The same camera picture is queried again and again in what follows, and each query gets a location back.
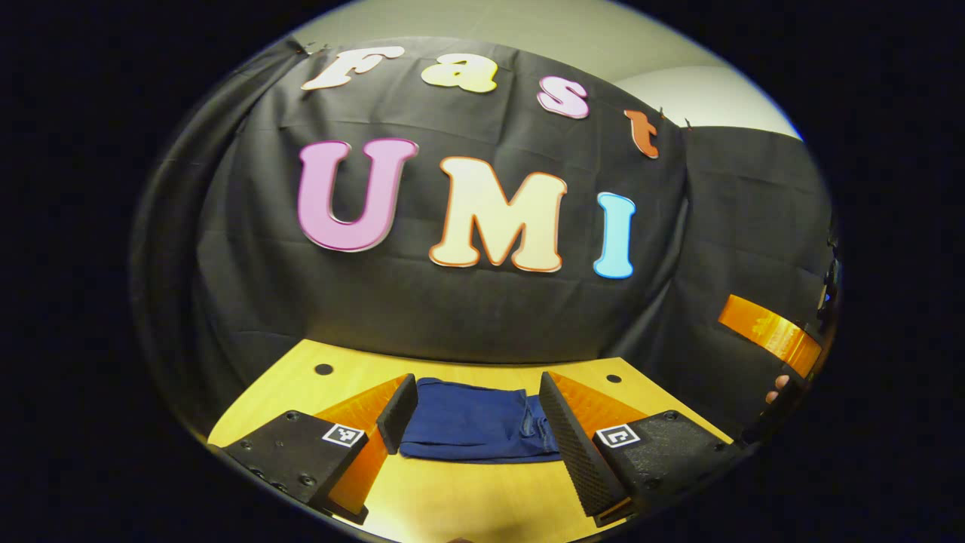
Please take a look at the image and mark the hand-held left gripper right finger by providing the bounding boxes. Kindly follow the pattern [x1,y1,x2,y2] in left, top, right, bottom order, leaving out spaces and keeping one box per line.
[538,370,745,529]

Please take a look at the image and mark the blue denim jeans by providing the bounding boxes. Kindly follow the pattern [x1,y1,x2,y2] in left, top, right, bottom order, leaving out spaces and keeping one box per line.
[397,376,563,464]

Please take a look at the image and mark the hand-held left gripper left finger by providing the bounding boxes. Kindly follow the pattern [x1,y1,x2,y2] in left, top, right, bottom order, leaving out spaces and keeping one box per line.
[207,373,420,526]

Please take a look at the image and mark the black backdrop cloth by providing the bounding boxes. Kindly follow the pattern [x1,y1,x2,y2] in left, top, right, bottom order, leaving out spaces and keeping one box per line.
[131,36,839,447]

